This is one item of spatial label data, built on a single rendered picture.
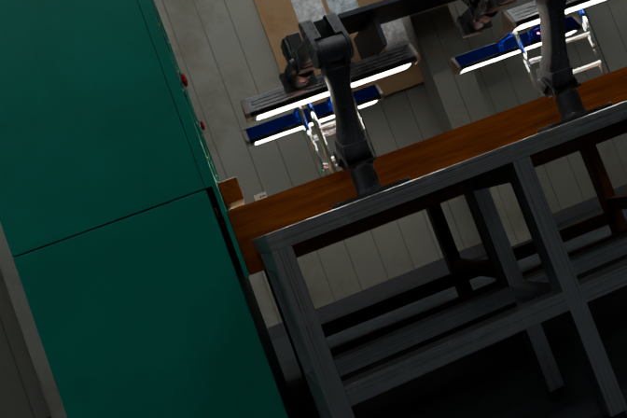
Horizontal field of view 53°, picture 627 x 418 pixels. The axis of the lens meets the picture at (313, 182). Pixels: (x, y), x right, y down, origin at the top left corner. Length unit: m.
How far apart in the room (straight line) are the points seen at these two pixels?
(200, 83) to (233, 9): 0.58
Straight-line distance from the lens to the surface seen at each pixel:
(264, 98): 2.08
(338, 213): 1.32
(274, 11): 4.50
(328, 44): 1.46
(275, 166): 4.24
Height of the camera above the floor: 0.67
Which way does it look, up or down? 3 degrees up
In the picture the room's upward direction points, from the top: 20 degrees counter-clockwise
